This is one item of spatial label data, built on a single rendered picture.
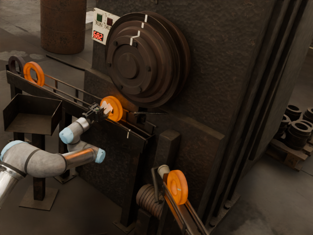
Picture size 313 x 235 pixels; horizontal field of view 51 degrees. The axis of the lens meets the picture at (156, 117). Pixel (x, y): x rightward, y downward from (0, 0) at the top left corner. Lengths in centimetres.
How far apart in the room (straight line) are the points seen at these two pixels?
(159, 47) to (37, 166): 73
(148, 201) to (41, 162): 59
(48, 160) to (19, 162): 12
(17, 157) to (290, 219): 201
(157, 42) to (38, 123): 90
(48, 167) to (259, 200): 180
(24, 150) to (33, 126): 55
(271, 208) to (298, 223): 21
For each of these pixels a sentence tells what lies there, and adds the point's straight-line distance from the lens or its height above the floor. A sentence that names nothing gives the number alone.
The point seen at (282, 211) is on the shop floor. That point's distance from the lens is 279.
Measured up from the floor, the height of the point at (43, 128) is 60.
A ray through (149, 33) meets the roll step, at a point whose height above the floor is 128.
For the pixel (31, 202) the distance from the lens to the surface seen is 240.
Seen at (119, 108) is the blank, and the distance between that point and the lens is 189.
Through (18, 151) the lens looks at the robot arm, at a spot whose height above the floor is 81.
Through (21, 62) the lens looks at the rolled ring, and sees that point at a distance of 252.
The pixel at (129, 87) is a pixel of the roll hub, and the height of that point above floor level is 101.
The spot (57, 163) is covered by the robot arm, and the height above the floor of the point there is 78.
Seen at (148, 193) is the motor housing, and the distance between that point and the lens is 175.
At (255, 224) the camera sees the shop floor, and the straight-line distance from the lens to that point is 258.
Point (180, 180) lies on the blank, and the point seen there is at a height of 78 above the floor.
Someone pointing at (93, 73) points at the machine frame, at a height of 87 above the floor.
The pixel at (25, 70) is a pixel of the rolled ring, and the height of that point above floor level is 69.
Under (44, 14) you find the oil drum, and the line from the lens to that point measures 459.
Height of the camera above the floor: 173
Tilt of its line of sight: 31 degrees down
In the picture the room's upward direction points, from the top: 11 degrees clockwise
